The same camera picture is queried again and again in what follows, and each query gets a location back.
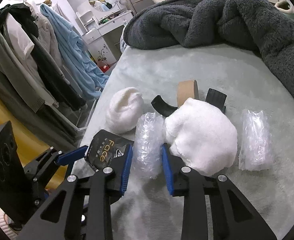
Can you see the white clothes rack frame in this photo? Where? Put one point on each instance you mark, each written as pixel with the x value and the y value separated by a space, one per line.
pixel 77 120

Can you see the olive grey hanging sweater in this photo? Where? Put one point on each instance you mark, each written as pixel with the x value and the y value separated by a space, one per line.
pixel 33 94

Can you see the bubble wrap piece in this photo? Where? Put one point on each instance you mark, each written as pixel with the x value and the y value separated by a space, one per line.
pixel 256 148
pixel 149 138

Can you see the light blue hanging garment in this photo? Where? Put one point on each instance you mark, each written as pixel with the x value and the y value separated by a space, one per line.
pixel 86 73

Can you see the person's left hand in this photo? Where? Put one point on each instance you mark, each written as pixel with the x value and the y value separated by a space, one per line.
pixel 8 226

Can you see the white shark plush slipper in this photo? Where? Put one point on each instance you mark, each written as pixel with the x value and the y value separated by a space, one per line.
pixel 285 6

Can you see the small white tissue wad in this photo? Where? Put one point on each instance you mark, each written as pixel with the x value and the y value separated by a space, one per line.
pixel 124 110

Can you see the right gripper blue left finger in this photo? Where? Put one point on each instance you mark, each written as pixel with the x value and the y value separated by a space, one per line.
pixel 126 169

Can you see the dark grey fleece blanket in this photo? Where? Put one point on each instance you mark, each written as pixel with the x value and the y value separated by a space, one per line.
pixel 250 24

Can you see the white hanging shirt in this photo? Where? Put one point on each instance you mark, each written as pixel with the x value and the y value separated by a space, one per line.
pixel 20 41

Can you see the grey-green bed mattress cover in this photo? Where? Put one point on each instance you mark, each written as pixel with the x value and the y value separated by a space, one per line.
pixel 230 80

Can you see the black hanging garment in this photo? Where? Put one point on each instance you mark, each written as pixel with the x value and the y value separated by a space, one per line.
pixel 40 64

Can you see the large white tissue wad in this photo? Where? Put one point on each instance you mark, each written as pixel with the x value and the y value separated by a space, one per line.
pixel 202 136

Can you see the white dressing table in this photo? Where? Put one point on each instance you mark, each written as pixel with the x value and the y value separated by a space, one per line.
pixel 104 28

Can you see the black ribbed plastic piece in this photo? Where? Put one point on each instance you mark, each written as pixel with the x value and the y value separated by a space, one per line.
pixel 217 99

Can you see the brown cardboard tape core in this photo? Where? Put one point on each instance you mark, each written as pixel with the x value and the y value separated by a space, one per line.
pixel 187 89

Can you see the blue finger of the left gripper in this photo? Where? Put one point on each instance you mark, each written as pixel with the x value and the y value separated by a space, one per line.
pixel 71 156

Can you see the black face mask packet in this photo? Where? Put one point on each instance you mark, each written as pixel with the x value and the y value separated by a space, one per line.
pixel 104 147

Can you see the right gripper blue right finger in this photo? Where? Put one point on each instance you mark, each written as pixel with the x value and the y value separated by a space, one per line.
pixel 167 169

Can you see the black curved plastic piece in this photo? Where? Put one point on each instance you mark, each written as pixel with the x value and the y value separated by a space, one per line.
pixel 161 107

